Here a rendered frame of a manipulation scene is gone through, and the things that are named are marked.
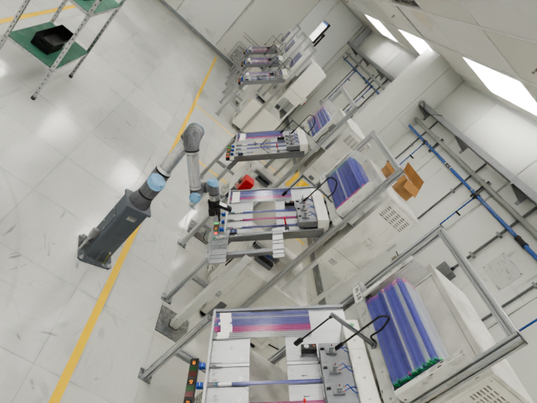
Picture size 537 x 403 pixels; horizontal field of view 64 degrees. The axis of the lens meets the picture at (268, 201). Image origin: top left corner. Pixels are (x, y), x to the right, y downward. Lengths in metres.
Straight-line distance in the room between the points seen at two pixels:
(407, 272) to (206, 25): 9.88
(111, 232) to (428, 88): 4.62
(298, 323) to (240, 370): 0.41
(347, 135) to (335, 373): 2.76
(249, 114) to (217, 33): 4.27
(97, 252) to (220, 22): 8.93
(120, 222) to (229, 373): 1.33
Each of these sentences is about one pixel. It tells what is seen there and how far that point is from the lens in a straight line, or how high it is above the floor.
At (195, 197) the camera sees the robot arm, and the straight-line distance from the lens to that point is 2.85.
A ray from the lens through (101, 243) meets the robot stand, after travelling 3.15.
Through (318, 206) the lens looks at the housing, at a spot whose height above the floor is 1.27.
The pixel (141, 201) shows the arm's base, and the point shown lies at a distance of 2.93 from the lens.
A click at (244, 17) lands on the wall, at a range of 11.43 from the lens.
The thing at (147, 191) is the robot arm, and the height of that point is 0.69.
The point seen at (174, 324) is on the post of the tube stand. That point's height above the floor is 0.05.
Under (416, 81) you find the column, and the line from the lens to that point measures 6.24.
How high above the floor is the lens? 2.12
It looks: 20 degrees down
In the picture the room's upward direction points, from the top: 46 degrees clockwise
